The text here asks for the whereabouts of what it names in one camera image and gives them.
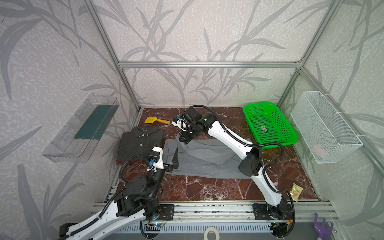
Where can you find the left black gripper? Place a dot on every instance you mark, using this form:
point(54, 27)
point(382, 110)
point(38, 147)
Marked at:
point(167, 166)

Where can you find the dark striped folded shirt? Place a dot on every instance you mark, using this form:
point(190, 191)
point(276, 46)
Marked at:
point(140, 140)

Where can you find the yellow toy hammer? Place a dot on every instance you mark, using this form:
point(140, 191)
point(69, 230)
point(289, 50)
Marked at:
point(151, 120)

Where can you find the pink item in wire basket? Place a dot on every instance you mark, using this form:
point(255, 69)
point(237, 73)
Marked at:
point(320, 151)

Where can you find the purple plastic toy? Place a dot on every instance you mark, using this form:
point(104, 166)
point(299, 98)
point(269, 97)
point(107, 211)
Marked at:
point(323, 230)

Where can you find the green plastic basket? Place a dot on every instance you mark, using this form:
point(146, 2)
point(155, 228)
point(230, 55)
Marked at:
point(269, 115)

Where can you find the clear acrylic wall shelf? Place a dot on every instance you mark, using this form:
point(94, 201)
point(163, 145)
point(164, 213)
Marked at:
point(79, 137)

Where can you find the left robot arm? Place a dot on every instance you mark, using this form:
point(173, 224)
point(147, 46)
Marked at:
point(135, 203)

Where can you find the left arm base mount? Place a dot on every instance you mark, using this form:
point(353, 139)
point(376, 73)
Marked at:
point(159, 219)

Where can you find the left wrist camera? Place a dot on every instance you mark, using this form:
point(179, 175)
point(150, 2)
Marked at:
point(156, 160)

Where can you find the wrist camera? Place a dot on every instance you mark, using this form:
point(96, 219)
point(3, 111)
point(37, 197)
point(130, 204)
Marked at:
point(156, 160)
point(180, 122)

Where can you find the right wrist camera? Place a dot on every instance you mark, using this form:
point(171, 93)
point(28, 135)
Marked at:
point(180, 122)

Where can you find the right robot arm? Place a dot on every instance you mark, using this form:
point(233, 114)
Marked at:
point(199, 119)

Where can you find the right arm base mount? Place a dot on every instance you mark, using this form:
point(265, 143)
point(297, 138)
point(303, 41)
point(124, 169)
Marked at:
point(281, 222)

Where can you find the yellow snack packet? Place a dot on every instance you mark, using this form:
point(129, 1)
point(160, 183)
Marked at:
point(295, 192)

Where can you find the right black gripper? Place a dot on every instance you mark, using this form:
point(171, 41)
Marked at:
point(185, 137)

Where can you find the light grey long sleeve shirt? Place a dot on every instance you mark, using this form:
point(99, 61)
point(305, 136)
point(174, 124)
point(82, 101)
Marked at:
point(203, 158)

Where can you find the white wire mesh basket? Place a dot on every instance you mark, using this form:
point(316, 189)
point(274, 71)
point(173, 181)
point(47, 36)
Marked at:
point(320, 123)

